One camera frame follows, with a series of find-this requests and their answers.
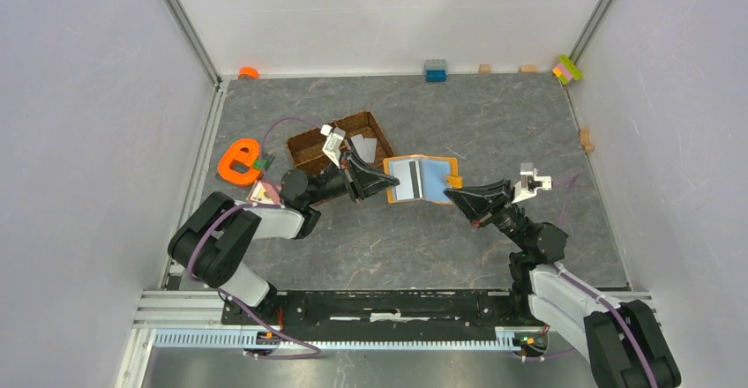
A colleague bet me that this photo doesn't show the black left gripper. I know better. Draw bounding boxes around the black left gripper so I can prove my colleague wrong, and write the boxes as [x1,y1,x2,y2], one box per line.
[305,149,400,205]

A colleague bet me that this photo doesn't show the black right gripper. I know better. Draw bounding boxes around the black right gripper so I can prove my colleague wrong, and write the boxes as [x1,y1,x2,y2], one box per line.
[444,178,531,252]

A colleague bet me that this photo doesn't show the grey card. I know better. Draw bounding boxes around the grey card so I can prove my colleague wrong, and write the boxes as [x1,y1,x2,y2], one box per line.
[356,137,378,164]

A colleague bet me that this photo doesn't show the white card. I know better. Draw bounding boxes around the white card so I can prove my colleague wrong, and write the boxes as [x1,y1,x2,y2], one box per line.
[350,134,370,150]

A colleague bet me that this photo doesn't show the blue cards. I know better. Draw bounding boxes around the blue cards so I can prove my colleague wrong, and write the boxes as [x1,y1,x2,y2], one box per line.
[388,159,454,201]

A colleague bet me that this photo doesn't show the yellow leather card holder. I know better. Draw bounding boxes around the yellow leather card holder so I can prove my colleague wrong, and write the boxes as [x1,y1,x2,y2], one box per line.
[383,154,464,205]

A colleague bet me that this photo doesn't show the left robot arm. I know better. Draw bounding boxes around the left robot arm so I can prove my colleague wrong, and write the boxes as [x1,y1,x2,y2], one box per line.
[168,152,399,324]

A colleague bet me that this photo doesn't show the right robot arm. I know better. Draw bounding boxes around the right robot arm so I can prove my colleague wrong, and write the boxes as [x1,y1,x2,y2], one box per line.
[445,175,682,387]

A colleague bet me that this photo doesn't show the pink card on table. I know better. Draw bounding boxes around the pink card on table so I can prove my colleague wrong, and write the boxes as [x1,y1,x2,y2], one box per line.
[246,180,282,205]

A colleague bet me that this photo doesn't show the brown woven basket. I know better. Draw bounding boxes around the brown woven basket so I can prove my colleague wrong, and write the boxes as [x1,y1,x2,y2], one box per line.
[281,110,398,204]

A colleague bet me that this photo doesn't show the green toy brick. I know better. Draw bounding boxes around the green toy brick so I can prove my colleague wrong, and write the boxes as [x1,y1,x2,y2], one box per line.
[252,154,275,172]

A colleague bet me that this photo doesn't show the curved wooden block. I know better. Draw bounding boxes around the curved wooden block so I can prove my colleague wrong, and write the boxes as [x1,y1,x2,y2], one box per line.
[579,128,595,154]

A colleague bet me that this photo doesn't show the blue grey toy bricks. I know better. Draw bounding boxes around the blue grey toy bricks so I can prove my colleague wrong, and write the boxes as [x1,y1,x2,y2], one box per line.
[423,59,448,83]

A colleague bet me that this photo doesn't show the orange letter shaped block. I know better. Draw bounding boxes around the orange letter shaped block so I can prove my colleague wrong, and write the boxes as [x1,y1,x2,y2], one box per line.
[217,138,262,187]

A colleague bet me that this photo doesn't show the green pink yellow bricks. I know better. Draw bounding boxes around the green pink yellow bricks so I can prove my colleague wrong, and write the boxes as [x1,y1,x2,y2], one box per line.
[551,55,584,86]

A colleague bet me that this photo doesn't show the orange round cap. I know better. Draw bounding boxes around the orange round cap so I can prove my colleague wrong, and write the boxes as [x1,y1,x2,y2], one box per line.
[237,66,259,79]

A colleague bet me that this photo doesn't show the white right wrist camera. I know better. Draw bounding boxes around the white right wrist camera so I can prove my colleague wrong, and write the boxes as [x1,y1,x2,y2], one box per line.
[512,162,552,204]

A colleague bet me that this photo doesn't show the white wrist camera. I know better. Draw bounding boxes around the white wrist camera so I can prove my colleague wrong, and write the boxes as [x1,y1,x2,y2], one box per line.
[512,162,552,204]
[320,124,346,168]

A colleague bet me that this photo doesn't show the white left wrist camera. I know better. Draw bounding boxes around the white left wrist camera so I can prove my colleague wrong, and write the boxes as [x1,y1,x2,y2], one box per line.
[320,124,346,168]

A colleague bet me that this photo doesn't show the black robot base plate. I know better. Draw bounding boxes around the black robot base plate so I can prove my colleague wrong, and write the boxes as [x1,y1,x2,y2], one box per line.
[254,289,542,343]

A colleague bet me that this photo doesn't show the aluminium frame rail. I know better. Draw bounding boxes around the aluminium frame rail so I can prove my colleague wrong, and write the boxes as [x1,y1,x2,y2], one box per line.
[163,0,222,86]

